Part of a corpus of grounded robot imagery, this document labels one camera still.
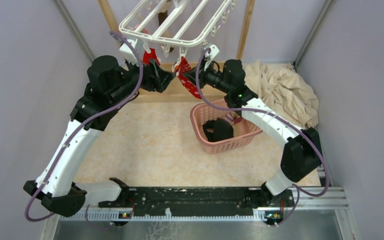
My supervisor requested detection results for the striped maroon purple sock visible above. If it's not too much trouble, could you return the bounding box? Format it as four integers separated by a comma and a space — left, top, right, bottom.
223, 111, 243, 125

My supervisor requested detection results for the red patterned sock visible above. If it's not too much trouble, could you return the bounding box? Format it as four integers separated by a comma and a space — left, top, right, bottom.
129, 35, 160, 65
172, 56, 202, 100

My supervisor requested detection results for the pink plastic laundry basket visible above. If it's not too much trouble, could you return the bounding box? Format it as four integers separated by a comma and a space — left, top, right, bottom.
189, 103, 263, 154

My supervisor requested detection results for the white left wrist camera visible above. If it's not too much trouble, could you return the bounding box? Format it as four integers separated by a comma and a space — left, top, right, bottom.
119, 38, 144, 65

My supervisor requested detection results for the wooden drying rack frame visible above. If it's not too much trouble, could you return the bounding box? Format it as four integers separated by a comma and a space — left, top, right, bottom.
98, 0, 256, 103

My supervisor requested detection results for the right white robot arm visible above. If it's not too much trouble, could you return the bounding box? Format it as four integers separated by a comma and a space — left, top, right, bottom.
180, 59, 324, 206

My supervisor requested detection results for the beige crumpled cloth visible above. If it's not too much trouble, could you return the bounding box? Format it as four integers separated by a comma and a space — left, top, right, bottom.
243, 60, 320, 129

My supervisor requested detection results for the beige brown sock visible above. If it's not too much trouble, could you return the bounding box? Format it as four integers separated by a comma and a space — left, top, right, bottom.
157, 0, 174, 39

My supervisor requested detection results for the white plastic clip hanger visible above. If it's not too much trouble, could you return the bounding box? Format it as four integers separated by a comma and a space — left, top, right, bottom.
118, 0, 237, 58

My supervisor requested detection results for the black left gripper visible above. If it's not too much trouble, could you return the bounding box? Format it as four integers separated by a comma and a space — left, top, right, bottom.
110, 53, 176, 105

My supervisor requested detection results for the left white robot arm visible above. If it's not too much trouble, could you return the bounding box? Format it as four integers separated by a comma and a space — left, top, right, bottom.
23, 55, 176, 217

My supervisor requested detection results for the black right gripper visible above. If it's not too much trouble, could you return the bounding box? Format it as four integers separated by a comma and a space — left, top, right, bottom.
182, 57, 232, 95

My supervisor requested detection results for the black sock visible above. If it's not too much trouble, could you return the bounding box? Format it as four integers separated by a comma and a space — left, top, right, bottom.
202, 119, 223, 142
218, 118, 234, 141

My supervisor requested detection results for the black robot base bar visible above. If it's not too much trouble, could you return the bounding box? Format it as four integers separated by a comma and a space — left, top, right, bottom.
98, 187, 296, 226

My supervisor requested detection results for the red plain sock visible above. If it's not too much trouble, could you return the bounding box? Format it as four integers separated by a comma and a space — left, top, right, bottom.
129, 25, 150, 37

